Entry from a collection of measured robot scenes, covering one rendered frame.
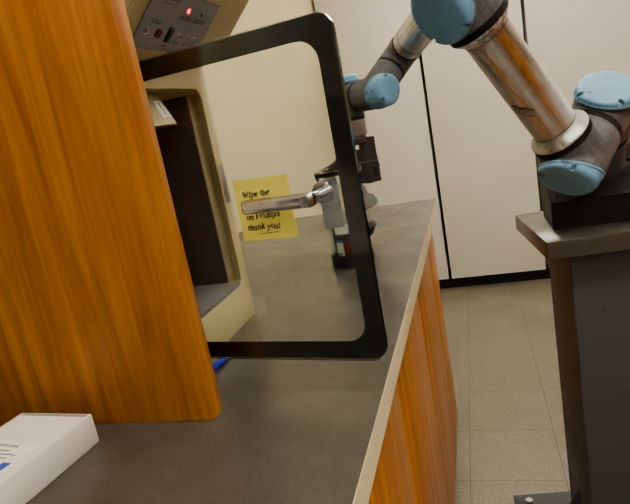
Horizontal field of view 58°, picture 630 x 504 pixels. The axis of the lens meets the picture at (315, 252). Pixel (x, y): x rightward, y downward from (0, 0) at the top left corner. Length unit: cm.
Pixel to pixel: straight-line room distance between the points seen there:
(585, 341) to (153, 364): 103
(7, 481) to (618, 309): 123
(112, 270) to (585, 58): 339
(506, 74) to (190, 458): 81
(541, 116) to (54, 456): 95
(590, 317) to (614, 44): 261
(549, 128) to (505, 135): 263
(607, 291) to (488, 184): 245
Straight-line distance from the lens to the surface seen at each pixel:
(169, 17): 86
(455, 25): 103
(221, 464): 67
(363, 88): 136
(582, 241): 133
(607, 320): 147
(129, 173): 69
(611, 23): 387
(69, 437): 77
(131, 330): 75
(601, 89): 129
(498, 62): 109
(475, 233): 388
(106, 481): 71
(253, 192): 69
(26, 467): 73
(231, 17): 103
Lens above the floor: 128
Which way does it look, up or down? 13 degrees down
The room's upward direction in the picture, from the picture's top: 11 degrees counter-clockwise
